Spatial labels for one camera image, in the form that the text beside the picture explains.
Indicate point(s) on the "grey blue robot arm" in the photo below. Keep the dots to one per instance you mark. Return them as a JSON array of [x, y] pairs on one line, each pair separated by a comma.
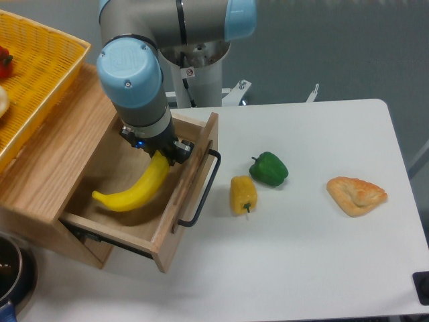
[[192, 36]]

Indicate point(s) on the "open wooden top drawer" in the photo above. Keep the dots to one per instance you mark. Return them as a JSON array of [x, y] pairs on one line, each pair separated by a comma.
[[151, 230]]

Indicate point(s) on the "toasted flat bread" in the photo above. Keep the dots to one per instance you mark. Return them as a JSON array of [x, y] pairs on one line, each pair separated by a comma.
[[354, 196]]

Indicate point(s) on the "yellow bell pepper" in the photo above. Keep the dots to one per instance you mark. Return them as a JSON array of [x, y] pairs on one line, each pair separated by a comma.
[[243, 195]]

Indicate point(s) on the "red bell pepper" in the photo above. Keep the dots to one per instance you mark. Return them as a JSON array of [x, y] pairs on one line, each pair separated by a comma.
[[6, 63]]

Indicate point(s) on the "dark metal pot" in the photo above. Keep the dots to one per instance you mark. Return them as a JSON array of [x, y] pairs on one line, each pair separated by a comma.
[[19, 274]]

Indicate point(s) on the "wooden drawer cabinet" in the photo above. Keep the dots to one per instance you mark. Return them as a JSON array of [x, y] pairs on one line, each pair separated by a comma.
[[37, 186]]

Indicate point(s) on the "green bell pepper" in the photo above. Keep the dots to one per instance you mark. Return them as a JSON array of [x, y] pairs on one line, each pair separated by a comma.
[[268, 169]]

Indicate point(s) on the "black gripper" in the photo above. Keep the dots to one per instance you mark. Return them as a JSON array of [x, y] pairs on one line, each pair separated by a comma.
[[165, 143]]

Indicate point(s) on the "yellow banana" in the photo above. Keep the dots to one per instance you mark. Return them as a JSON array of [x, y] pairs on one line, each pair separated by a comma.
[[142, 191]]

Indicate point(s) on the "black drawer handle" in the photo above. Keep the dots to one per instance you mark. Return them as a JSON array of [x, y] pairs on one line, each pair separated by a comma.
[[192, 222]]

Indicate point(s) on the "white round food item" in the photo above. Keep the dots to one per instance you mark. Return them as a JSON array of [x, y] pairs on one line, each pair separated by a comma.
[[4, 101]]

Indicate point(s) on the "yellow plastic basket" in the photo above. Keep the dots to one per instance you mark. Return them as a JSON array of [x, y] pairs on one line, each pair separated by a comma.
[[46, 62]]

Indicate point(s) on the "black table corner socket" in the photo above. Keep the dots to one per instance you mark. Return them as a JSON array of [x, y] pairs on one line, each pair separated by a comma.
[[421, 283]]

